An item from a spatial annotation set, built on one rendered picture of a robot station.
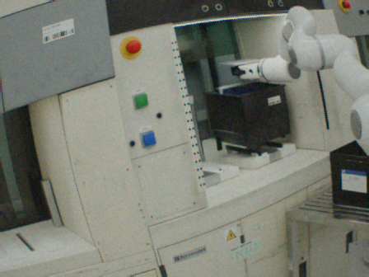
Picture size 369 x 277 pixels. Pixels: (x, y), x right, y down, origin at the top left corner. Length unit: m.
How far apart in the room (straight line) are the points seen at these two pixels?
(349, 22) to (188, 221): 1.03
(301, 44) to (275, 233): 0.70
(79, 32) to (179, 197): 0.55
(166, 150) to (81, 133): 0.26
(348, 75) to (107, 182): 0.71
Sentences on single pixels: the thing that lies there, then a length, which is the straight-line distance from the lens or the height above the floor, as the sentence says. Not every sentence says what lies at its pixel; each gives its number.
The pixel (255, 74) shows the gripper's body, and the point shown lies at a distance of 2.02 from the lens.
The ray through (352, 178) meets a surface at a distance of 1.74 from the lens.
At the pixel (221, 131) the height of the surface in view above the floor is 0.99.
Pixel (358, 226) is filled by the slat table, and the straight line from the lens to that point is 1.62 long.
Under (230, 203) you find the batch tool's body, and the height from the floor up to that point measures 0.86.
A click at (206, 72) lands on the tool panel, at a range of 2.71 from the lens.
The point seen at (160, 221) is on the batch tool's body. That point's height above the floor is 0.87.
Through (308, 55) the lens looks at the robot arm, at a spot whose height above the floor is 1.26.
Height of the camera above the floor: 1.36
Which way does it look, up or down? 10 degrees down
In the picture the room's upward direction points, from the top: 11 degrees counter-clockwise
